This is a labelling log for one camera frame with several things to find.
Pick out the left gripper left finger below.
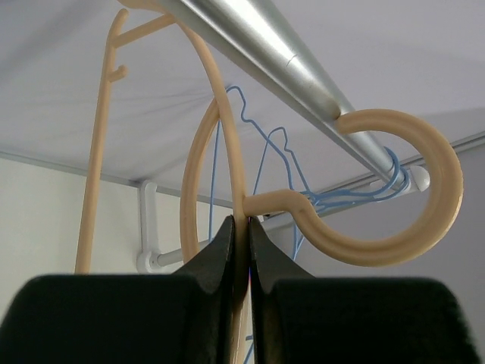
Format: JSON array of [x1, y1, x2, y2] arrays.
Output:
[[1, 217, 235, 363]]

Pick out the beige plastic hanger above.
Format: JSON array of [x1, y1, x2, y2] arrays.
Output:
[[74, 1, 464, 363]]

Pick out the metal clothes rack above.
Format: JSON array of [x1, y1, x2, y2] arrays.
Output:
[[131, 1, 407, 260]]

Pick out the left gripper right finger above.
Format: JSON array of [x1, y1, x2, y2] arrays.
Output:
[[248, 218, 480, 363]]

